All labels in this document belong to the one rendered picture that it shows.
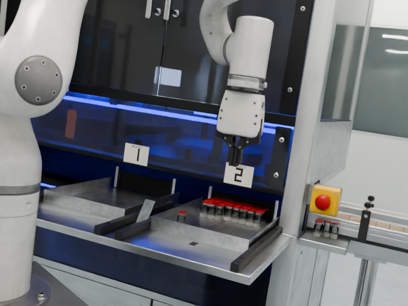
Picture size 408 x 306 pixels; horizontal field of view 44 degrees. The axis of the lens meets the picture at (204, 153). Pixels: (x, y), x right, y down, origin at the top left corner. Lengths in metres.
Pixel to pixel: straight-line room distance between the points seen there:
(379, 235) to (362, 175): 4.52
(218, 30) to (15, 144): 0.56
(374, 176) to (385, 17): 1.76
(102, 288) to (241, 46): 0.97
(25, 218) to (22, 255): 0.06
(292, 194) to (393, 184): 4.63
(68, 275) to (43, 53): 1.15
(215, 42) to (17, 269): 0.65
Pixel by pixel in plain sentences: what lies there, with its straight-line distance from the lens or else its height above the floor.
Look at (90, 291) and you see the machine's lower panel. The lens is 1.78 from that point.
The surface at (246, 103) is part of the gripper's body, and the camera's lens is 1.14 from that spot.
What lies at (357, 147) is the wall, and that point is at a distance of 6.02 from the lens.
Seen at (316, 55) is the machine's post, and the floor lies 1.38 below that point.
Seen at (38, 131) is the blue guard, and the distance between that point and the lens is 1.81.
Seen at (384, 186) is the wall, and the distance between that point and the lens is 6.04.
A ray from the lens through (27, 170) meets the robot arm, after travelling 0.83.
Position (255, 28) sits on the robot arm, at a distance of 1.13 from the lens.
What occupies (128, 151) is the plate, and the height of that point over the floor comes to 1.02.
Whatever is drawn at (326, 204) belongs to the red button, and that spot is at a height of 0.99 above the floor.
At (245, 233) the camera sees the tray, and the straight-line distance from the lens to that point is 1.39.
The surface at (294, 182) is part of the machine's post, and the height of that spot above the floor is 1.03.
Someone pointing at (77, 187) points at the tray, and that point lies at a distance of 1.59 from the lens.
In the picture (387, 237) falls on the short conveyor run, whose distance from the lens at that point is 1.53.
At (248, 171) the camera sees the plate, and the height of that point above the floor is 1.04.
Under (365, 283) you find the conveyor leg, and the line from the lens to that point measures 1.61.
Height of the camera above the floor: 1.24
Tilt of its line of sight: 7 degrees down
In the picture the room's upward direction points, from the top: 8 degrees clockwise
